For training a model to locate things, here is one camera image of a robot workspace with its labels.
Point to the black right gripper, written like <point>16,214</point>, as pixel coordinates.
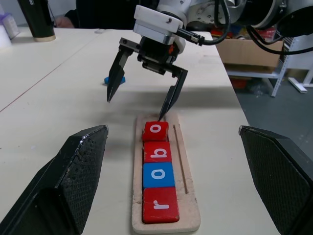
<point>156,55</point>

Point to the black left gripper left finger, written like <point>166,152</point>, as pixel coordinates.
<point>61,181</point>

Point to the red letter b tile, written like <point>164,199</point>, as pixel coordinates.
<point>157,152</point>

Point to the person's right hand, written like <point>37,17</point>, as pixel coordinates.
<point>64,22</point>

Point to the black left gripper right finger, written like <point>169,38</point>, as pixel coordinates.
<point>283,176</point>

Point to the blue letter o tile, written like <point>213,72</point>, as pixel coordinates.
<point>159,175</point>

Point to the cream and white container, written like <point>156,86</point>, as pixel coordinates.
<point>3,36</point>

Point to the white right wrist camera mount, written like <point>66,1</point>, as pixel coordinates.
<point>156,22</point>

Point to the brown cardboard box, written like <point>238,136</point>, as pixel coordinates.
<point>249,54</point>

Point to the black tumbler bottle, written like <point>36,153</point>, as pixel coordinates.
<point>39,19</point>

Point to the white table leg foot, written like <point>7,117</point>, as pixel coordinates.
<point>299,82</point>

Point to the red letter o tile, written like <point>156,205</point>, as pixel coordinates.
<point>154,131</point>

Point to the white metal shelf rack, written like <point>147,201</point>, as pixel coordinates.
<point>278,73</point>

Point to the blue letter t tile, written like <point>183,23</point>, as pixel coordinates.
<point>106,80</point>

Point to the red letter r tile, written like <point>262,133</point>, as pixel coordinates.
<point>160,205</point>

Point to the wooden letter tray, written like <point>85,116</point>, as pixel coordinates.
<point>188,208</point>

